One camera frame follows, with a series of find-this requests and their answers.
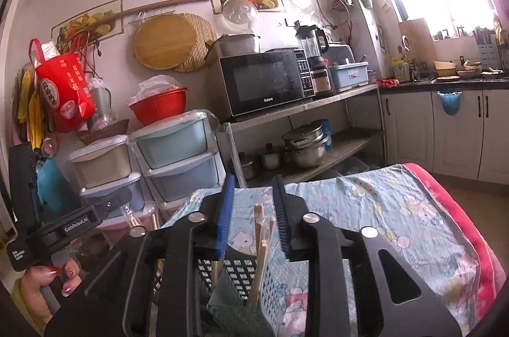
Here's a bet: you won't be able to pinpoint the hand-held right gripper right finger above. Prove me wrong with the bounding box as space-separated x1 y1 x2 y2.
271 175 462 337

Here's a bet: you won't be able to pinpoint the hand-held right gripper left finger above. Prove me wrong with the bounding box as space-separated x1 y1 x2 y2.
44 175 236 337

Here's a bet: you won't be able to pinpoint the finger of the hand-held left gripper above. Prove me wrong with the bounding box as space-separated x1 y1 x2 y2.
93 186 133 221

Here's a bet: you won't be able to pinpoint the green perforated utensil basket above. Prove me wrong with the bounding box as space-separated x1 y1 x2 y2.
149 255 281 337

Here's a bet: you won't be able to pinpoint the person's left forearm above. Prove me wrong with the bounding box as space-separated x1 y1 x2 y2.
10 277 46 335

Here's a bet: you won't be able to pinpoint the person's left hand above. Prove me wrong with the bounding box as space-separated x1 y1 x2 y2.
20 257 82 326

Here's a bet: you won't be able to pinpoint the beige drawer tower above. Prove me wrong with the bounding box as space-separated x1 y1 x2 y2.
67 136 146 218

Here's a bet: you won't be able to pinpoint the blue cloth bag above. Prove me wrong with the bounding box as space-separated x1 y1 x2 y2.
37 158 80 218

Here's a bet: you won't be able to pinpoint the small steel pot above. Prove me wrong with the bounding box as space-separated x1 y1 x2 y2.
239 152 259 180
255 143 285 171

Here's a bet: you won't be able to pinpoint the stacked steel pots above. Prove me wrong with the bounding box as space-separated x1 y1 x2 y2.
282 122 332 168

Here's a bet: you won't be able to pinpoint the wicker basket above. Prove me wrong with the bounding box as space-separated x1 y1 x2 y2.
77 119 130 146

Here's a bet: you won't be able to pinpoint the pale blue drawer tower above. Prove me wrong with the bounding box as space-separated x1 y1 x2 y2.
130 109 227 210

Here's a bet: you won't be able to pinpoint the cartoon printed blanket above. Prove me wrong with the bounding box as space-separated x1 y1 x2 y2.
161 166 484 337

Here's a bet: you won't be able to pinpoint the blue can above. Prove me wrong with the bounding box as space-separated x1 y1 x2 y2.
320 119 332 151

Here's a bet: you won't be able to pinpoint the red plastic basin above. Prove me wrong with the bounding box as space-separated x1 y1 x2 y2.
128 87 189 126

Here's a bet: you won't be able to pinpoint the metal shelf rack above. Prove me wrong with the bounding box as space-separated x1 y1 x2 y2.
217 82 386 186

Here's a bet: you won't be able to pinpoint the yellow hanging cloths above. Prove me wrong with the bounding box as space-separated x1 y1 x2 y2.
16 68 44 149

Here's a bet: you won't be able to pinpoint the red shopping bag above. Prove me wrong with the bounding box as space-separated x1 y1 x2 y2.
29 39 98 133

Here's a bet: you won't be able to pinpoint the clear plastic bag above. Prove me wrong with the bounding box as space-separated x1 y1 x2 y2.
137 74 178 97

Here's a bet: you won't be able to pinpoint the black microwave oven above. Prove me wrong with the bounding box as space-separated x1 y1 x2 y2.
219 48 317 119

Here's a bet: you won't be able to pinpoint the white kitchen cabinets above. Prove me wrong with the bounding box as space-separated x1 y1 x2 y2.
380 88 509 184

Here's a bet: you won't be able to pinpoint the blue plastic container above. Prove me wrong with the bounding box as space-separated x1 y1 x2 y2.
329 60 370 91

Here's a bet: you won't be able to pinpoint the round wooden cutting board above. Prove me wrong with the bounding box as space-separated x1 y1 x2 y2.
132 14 198 69

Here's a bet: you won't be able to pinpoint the steel pot with lid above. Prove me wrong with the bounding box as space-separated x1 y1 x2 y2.
215 34 261 57

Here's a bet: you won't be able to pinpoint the pink blanket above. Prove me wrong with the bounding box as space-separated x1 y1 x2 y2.
403 162 507 322

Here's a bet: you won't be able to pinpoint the round bamboo mat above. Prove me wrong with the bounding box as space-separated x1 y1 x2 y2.
173 13 217 73

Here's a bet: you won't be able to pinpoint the black blender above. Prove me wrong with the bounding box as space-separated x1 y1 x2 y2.
295 25 330 69

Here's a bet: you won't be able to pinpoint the blue hanging bin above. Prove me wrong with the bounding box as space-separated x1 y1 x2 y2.
436 90 464 117

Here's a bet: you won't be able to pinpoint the glass pot lid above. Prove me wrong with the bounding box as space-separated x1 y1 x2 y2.
222 0 260 33

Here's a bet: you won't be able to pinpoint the long wooden rolling pin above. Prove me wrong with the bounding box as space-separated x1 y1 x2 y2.
93 0 215 28

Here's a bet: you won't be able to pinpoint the black kitchen countertop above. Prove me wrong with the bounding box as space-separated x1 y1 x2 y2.
378 76 509 91

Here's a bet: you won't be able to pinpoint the rectangular wooden cutting board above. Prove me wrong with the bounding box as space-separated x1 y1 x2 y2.
399 18 435 61

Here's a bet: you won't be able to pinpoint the knife rack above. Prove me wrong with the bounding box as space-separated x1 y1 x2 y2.
473 25 509 69

